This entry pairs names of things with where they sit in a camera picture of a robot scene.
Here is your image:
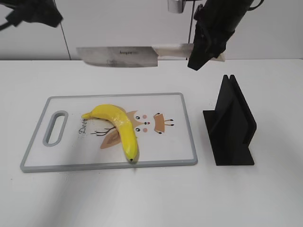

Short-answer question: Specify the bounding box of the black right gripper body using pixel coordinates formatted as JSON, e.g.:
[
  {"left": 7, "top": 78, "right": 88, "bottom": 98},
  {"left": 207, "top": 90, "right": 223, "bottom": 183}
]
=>
[{"left": 187, "top": 0, "right": 234, "bottom": 71}]

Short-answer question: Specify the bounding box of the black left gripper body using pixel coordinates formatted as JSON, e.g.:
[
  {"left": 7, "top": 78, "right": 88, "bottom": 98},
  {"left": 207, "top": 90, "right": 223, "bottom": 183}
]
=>
[{"left": 0, "top": 0, "right": 63, "bottom": 30}]

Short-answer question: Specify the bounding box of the white-handled kitchen knife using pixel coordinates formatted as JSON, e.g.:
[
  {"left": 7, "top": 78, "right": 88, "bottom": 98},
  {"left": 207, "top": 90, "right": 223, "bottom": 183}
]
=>
[{"left": 76, "top": 44, "right": 225, "bottom": 70}]

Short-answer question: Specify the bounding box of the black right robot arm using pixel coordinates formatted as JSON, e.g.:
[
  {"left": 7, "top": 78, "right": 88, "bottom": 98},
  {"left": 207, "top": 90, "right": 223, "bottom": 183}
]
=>
[{"left": 187, "top": 0, "right": 253, "bottom": 70}]

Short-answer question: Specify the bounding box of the yellow plastic banana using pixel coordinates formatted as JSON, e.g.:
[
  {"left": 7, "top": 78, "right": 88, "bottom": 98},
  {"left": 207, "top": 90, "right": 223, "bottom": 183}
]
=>
[{"left": 81, "top": 104, "right": 138, "bottom": 162}]

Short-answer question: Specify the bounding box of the black knife stand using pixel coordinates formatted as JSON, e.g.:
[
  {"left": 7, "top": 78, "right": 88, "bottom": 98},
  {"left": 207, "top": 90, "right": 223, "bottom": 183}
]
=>
[{"left": 203, "top": 75, "right": 257, "bottom": 166}]

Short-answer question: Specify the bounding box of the grey-rimmed white cutting board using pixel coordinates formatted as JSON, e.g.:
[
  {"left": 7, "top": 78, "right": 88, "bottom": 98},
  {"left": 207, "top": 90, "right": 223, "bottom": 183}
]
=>
[{"left": 20, "top": 93, "right": 197, "bottom": 173}]

